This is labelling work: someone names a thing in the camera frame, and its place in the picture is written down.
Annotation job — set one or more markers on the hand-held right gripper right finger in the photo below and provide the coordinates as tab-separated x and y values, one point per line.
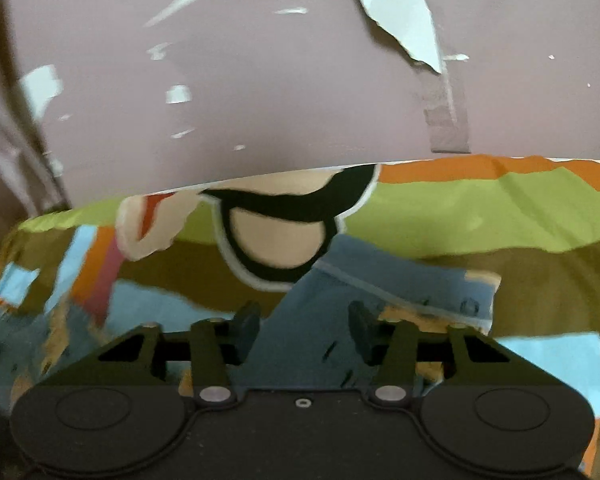
361	322

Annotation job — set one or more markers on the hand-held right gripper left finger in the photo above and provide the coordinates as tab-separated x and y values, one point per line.
247	322

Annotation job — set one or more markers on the blue printed pants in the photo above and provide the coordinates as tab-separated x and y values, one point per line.
330	300

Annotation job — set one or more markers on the colourful printed blanket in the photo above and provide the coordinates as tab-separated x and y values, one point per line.
480	210

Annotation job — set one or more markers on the pale pink curtain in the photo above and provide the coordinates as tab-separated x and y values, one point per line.
0	160

